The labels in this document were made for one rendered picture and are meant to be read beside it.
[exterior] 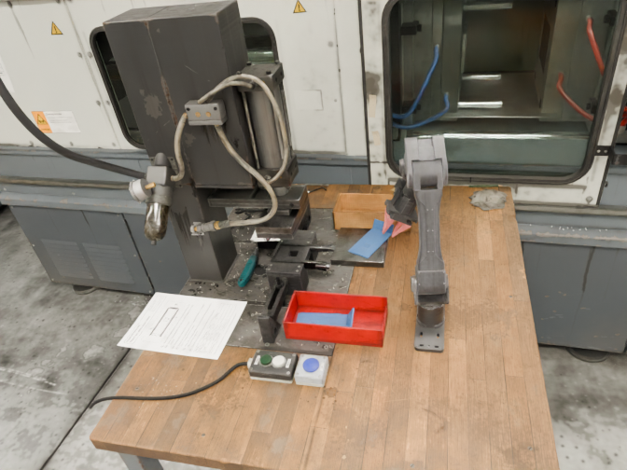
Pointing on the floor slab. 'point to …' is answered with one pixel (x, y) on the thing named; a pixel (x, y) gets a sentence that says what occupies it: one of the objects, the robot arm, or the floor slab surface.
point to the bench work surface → (369, 375)
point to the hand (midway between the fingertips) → (388, 232)
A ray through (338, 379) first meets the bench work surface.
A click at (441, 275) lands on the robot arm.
